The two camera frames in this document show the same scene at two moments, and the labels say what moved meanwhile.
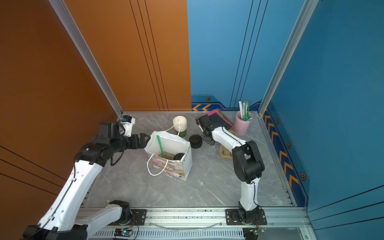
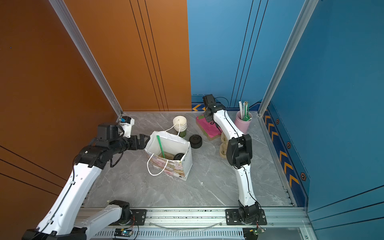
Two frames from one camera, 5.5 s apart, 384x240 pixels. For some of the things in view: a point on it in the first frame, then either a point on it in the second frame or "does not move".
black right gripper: (208, 140) -> (206, 116)
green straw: (158, 137) does not move
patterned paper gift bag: (173, 144) does not move
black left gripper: (143, 143) does not move
